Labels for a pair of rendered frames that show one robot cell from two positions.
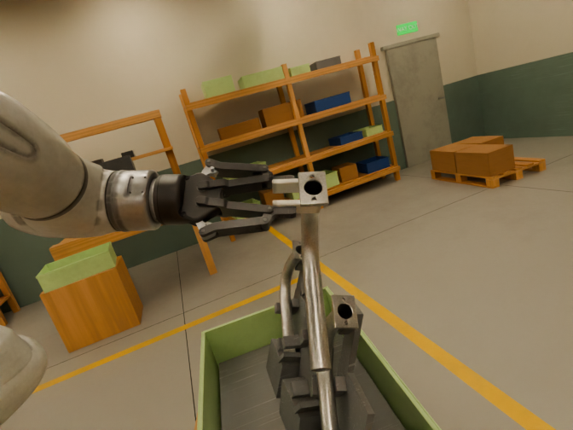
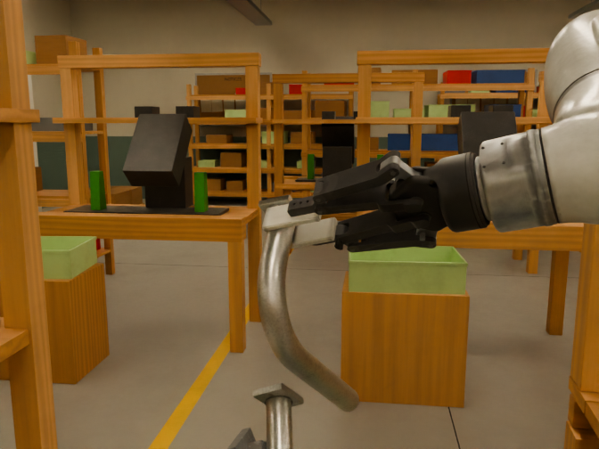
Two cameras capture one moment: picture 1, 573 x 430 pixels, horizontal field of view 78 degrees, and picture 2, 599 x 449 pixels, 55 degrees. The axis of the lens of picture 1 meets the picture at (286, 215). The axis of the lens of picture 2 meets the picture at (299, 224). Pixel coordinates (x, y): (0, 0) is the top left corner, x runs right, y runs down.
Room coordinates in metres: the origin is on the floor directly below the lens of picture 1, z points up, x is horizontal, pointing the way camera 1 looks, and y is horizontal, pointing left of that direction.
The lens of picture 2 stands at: (1.10, 0.22, 1.50)
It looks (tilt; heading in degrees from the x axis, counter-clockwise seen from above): 10 degrees down; 202
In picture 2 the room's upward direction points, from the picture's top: straight up
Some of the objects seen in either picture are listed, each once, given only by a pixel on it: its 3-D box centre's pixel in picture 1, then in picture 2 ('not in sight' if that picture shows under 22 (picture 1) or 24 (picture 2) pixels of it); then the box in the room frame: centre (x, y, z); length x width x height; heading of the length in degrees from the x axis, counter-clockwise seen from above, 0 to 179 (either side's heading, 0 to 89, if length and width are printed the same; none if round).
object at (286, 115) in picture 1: (298, 139); not in sight; (5.64, -0.50, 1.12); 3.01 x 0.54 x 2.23; 105
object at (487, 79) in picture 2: not in sight; (411, 151); (-6.82, -1.35, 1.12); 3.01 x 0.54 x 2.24; 105
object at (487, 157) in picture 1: (481, 159); not in sight; (4.77, -2.80, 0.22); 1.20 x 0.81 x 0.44; 10
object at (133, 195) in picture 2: not in sight; (107, 202); (-6.23, -6.16, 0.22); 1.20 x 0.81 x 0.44; 18
